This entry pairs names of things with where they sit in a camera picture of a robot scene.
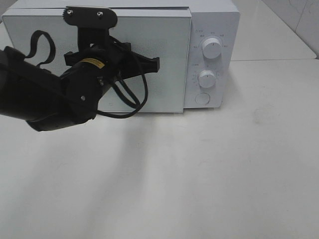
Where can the upper white dial knob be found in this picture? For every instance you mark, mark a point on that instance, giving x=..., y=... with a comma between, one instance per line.
x=211, y=47

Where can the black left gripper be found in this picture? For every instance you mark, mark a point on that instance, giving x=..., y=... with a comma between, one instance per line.
x=101, y=56

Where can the lower white dial knob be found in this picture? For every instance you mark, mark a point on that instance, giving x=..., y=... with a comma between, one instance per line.
x=207, y=79

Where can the round white door button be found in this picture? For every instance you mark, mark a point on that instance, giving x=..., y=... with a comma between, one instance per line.
x=202, y=98

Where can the white microwave oven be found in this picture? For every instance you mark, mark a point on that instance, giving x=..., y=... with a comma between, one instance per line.
x=218, y=18

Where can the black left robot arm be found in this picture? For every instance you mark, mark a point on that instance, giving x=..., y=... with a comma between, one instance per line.
x=94, y=83

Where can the white microwave door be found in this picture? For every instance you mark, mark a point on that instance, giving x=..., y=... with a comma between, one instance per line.
x=151, y=33

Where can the white dial knob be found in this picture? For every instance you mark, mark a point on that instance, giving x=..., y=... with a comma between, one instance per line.
x=207, y=79
x=211, y=47

